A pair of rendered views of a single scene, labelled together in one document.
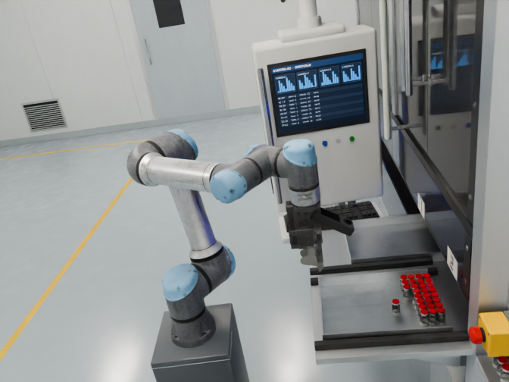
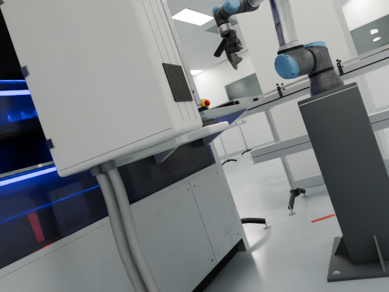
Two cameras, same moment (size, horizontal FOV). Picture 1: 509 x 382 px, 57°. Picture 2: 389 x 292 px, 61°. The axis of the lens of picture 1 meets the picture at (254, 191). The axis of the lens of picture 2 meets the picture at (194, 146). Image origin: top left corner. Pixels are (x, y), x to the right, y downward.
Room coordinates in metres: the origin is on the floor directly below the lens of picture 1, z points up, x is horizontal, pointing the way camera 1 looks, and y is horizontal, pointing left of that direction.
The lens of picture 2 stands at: (2.89, 0.30, 0.76)
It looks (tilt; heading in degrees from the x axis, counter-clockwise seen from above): 0 degrees down; 204
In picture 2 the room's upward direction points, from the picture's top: 19 degrees counter-clockwise
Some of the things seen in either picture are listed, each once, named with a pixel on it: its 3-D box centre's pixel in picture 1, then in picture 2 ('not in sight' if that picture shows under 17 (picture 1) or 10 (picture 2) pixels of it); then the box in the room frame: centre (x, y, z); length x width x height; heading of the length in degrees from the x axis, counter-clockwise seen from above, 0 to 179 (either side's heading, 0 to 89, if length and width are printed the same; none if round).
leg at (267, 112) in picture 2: not in sight; (281, 152); (0.12, -0.22, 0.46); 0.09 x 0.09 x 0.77; 82
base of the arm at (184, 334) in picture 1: (190, 319); (323, 81); (1.22, 0.28, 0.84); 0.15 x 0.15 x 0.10
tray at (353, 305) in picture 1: (378, 304); (218, 110); (1.07, -0.30, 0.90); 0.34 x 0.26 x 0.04; 81
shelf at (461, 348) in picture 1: (384, 275); (199, 121); (1.23, -0.37, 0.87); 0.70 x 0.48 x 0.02; 172
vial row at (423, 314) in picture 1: (417, 299); not in sight; (1.05, -0.41, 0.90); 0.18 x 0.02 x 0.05; 171
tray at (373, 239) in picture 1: (395, 238); not in sight; (1.39, -0.46, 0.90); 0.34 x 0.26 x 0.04; 82
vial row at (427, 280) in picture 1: (433, 298); not in sight; (1.05, -0.45, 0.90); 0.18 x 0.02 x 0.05; 171
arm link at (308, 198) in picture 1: (304, 194); (225, 29); (1.02, -0.12, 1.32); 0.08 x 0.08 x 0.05
